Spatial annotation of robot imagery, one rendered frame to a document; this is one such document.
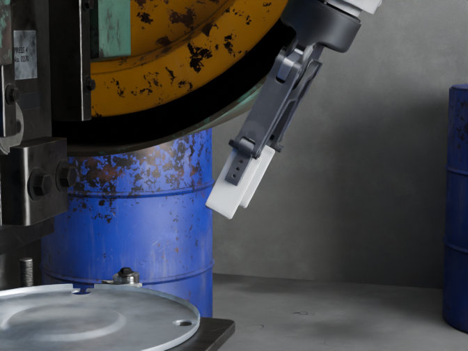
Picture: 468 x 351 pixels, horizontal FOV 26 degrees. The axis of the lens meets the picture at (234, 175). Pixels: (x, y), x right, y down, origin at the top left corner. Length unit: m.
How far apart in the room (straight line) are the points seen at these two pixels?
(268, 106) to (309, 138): 3.41
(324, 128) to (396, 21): 0.54
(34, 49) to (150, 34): 0.33
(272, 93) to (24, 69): 0.28
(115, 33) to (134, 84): 0.20
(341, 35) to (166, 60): 0.43
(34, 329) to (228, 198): 0.24
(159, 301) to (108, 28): 0.32
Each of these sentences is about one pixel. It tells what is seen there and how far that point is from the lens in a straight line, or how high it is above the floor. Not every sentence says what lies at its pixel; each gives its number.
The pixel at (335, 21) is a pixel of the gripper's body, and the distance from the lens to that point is 0.98.
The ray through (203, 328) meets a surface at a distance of 1.08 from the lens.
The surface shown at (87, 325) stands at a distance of 1.07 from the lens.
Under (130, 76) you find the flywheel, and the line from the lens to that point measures 1.39.
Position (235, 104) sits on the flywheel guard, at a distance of 1.30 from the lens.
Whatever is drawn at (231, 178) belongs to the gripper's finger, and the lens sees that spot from 0.99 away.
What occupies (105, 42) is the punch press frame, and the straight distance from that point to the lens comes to 1.17.
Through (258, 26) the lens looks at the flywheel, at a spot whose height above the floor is 1.10.
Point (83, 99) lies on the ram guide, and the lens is 1.14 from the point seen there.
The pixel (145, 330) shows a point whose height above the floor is 0.78.
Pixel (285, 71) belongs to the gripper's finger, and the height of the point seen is 1.05.
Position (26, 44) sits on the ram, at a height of 1.08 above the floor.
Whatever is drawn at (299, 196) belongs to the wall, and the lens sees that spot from 4.42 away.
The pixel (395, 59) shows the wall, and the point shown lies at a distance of 4.29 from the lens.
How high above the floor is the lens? 1.09
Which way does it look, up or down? 8 degrees down
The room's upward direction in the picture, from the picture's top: straight up
